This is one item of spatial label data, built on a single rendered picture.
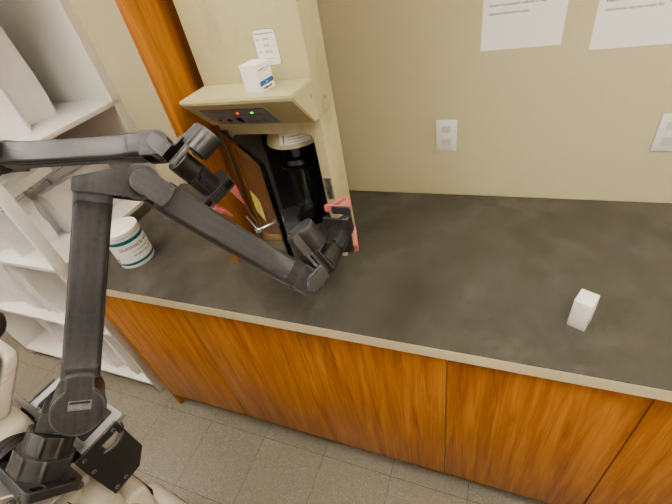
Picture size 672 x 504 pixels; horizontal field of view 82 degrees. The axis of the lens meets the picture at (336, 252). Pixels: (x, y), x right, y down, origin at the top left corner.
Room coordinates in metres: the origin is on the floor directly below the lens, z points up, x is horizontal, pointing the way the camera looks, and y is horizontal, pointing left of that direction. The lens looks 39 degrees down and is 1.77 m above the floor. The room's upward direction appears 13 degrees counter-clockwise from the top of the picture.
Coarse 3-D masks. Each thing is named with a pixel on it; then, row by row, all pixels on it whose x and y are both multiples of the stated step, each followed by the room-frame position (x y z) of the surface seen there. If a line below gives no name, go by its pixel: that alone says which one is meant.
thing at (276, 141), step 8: (272, 136) 1.10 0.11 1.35; (280, 136) 1.08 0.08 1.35; (288, 136) 1.07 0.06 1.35; (296, 136) 1.06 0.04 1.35; (304, 136) 1.07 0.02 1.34; (272, 144) 1.09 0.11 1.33; (280, 144) 1.07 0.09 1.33; (288, 144) 1.06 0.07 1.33; (296, 144) 1.06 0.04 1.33; (304, 144) 1.06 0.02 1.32
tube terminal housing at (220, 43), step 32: (192, 0) 1.11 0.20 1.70; (224, 0) 1.07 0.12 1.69; (256, 0) 1.03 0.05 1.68; (288, 0) 1.00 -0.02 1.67; (192, 32) 1.12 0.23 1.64; (224, 32) 1.08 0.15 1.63; (288, 32) 1.00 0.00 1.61; (320, 32) 1.08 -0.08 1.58; (224, 64) 1.10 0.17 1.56; (288, 64) 1.01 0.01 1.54; (320, 64) 1.04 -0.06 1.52; (320, 96) 1.01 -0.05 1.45; (224, 128) 1.13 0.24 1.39; (256, 128) 1.08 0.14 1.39; (288, 128) 1.03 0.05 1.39; (320, 128) 0.99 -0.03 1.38; (320, 160) 1.00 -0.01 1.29
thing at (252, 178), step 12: (228, 144) 1.07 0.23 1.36; (240, 156) 0.98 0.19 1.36; (252, 156) 0.89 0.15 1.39; (240, 168) 1.03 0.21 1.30; (252, 168) 0.91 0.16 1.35; (240, 180) 1.09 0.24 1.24; (252, 180) 0.95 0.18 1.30; (264, 180) 0.84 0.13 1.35; (252, 192) 0.99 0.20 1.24; (264, 192) 0.87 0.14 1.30; (252, 204) 1.05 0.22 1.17; (264, 204) 0.91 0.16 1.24; (276, 216) 0.84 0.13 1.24; (276, 228) 0.87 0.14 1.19; (264, 240) 1.06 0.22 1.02; (276, 240) 0.91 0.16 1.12; (288, 252) 0.84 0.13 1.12
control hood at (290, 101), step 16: (288, 80) 1.01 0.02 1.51; (304, 80) 0.98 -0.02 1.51; (192, 96) 1.05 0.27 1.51; (208, 96) 1.02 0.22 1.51; (224, 96) 0.99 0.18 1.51; (240, 96) 0.96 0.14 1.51; (256, 96) 0.94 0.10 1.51; (272, 96) 0.91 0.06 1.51; (288, 96) 0.89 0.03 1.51; (304, 96) 0.94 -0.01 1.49; (192, 112) 1.06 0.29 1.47; (272, 112) 0.96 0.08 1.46; (288, 112) 0.94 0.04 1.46; (304, 112) 0.93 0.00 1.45
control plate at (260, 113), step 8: (208, 112) 1.03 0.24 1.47; (216, 112) 1.02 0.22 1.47; (224, 112) 1.01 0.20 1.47; (232, 112) 1.00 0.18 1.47; (240, 112) 0.99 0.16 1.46; (248, 112) 0.99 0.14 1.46; (256, 112) 0.98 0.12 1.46; (264, 112) 0.97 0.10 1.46; (216, 120) 1.07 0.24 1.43; (224, 120) 1.06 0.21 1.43; (272, 120) 1.00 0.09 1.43
